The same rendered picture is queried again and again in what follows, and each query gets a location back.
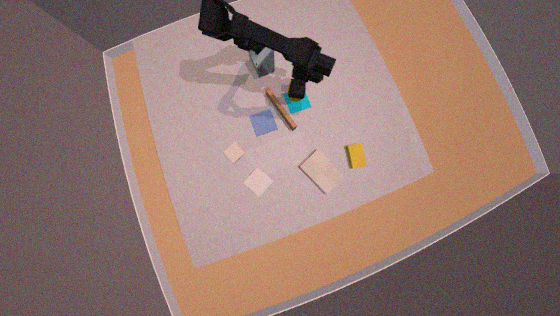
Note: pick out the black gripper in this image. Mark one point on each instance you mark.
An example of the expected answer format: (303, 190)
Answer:
(297, 86)

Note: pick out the brown rectangular block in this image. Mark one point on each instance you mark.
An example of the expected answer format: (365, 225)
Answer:
(280, 108)

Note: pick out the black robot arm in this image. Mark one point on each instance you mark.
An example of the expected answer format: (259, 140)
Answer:
(304, 53)

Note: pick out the yellow rectangular block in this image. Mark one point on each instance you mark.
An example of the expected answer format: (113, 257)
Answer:
(356, 155)

